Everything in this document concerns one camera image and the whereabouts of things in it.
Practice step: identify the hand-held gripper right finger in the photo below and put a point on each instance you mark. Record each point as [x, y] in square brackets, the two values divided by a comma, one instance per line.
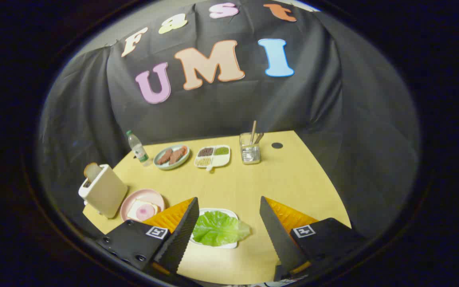
[278, 235]

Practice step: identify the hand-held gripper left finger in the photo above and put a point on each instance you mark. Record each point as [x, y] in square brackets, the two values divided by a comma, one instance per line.
[183, 231]

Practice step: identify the green lettuce leaf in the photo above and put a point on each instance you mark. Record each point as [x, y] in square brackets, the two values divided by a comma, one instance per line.
[217, 229]

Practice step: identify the white bread slice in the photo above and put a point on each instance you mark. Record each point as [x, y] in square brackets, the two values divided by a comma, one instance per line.
[92, 171]

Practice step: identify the pink ham slice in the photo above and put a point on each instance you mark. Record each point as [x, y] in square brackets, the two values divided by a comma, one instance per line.
[144, 212]

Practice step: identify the white plate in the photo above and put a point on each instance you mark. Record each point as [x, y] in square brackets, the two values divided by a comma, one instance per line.
[229, 213]

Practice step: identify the pink plate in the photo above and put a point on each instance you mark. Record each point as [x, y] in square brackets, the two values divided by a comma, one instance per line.
[146, 194]

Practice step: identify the bread slice under ham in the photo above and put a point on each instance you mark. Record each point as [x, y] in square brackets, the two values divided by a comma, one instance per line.
[132, 211]

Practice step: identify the pale green plate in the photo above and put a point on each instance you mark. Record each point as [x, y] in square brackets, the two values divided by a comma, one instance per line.
[161, 164]

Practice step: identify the pile of yellow beans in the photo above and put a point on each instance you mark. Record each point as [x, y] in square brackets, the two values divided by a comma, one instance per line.
[203, 162]

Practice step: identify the brown meat patty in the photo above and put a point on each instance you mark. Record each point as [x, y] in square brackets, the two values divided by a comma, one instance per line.
[177, 155]
[164, 157]

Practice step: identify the white divided dish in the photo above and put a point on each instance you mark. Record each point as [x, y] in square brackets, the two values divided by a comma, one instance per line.
[221, 160]

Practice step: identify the orange carrot slice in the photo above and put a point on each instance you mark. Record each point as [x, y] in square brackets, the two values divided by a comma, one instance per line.
[184, 150]

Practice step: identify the pile of dark beans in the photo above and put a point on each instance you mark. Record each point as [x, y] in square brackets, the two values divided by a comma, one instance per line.
[205, 152]

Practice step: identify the clear glass utensil holder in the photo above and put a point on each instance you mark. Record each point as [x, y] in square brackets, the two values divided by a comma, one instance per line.
[250, 153]

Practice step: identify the cream toaster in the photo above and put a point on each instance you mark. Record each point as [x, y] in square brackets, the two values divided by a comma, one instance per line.
[104, 193]

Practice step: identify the pile of green beans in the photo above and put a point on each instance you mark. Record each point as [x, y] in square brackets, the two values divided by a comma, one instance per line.
[221, 151]

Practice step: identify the clear plastic water bottle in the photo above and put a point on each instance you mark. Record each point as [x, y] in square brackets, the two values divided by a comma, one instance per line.
[138, 149]

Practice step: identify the wooden utensil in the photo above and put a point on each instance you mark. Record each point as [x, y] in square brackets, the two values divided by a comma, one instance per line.
[253, 131]
[259, 138]

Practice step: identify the black backdrop cloth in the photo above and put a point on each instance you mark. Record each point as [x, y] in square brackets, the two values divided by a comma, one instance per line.
[233, 111]

